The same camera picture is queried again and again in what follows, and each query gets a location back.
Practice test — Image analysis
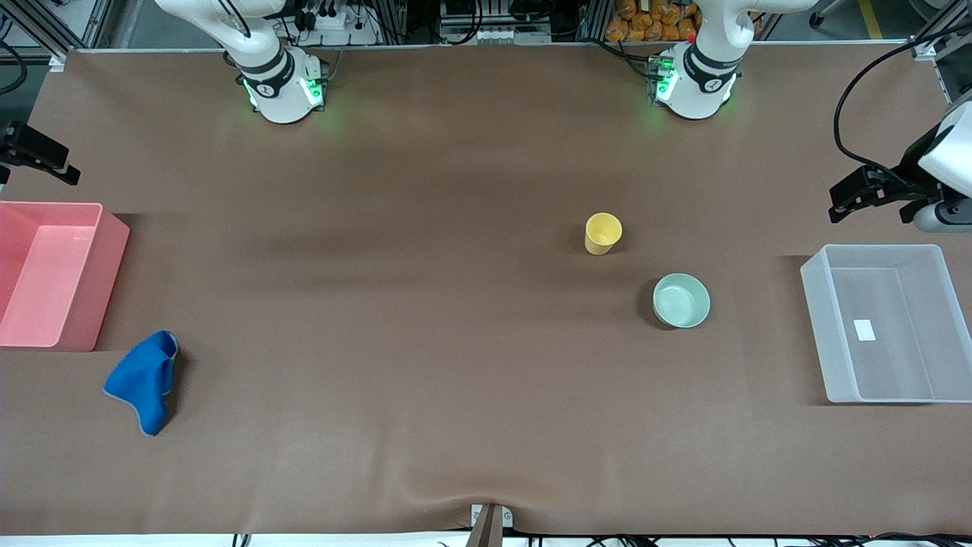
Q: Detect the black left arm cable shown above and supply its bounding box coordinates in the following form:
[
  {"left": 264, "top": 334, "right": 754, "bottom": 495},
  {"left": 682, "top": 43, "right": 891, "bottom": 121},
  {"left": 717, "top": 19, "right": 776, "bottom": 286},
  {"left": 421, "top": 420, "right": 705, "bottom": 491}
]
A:
[{"left": 833, "top": 34, "right": 972, "bottom": 182}]

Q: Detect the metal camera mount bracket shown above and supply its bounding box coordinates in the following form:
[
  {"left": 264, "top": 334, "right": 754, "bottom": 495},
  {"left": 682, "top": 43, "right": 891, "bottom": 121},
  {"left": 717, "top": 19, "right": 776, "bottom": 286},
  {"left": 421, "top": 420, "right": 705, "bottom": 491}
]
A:
[{"left": 469, "top": 503, "right": 514, "bottom": 547}]

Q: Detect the yellow plastic cup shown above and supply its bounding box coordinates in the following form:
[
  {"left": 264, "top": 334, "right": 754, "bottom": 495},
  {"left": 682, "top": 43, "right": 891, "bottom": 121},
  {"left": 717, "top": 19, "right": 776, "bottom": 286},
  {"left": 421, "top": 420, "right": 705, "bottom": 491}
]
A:
[{"left": 584, "top": 213, "right": 623, "bottom": 256}]

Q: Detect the blue cloth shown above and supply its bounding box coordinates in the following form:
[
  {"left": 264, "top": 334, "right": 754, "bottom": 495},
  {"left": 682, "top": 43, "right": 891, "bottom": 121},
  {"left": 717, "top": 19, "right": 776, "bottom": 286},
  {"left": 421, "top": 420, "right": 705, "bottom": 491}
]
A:
[{"left": 103, "top": 330, "right": 180, "bottom": 437}]

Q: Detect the clear plastic bin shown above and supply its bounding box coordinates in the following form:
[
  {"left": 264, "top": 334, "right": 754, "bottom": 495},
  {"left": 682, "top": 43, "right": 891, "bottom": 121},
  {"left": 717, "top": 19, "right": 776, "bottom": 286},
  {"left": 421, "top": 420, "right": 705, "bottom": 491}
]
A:
[{"left": 800, "top": 244, "right": 972, "bottom": 404}]

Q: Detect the pale green bowl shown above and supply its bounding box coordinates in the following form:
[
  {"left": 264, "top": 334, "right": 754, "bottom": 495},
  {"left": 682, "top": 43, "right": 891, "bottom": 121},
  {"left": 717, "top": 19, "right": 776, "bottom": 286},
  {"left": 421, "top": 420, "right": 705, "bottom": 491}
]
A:
[{"left": 652, "top": 273, "right": 712, "bottom": 329}]

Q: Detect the white power strip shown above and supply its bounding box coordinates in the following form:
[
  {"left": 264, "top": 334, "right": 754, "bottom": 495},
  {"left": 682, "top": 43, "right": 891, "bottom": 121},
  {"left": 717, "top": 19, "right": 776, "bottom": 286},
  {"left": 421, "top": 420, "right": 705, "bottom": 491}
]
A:
[{"left": 300, "top": 6, "right": 380, "bottom": 46}]

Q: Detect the pink plastic bin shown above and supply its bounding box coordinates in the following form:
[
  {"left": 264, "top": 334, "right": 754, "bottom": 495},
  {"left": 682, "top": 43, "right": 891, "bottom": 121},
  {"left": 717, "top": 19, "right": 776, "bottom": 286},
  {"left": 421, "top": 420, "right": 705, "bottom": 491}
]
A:
[{"left": 0, "top": 201, "right": 131, "bottom": 352}]

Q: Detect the grey metal equipment box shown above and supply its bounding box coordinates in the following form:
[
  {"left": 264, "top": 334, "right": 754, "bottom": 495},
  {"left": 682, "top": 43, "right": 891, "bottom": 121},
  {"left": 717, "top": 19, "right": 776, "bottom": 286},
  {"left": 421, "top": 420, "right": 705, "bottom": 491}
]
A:
[{"left": 440, "top": 0, "right": 555, "bottom": 45}]

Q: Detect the table cover sheet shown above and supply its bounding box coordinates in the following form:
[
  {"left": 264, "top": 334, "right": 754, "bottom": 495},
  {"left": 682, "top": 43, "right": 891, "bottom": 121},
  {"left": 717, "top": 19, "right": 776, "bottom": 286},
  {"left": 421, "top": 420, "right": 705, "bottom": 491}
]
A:
[{"left": 0, "top": 47, "right": 972, "bottom": 537}]

